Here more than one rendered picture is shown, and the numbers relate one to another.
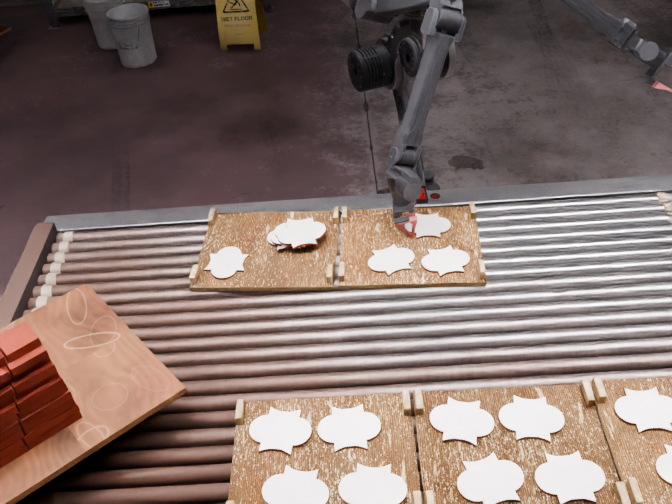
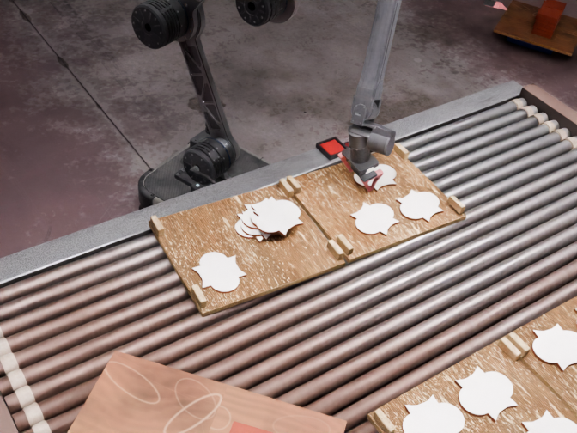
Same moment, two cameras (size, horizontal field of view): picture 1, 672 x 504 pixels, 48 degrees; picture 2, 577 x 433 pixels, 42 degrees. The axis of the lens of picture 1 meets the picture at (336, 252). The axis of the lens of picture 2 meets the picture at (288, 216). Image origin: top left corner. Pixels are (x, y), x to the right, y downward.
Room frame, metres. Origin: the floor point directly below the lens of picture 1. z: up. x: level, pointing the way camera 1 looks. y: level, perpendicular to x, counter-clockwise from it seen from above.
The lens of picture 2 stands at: (0.62, 1.04, 2.33)
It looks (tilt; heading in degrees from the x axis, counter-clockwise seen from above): 43 degrees down; 319
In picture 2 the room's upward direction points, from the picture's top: 8 degrees clockwise
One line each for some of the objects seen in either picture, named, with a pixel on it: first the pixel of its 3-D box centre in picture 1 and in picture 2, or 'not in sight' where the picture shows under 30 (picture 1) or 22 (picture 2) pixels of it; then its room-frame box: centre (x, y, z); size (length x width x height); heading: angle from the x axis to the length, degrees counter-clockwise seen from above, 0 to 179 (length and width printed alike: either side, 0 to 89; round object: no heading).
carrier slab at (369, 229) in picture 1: (409, 245); (373, 199); (1.70, -0.22, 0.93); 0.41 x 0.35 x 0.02; 84
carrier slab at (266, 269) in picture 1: (268, 249); (245, 243); (1.74, 0.20, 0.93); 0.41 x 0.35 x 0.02; 83
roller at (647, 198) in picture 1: (362, 219); (300, 186); (1.88, -0.09, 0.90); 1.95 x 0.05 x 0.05; 88
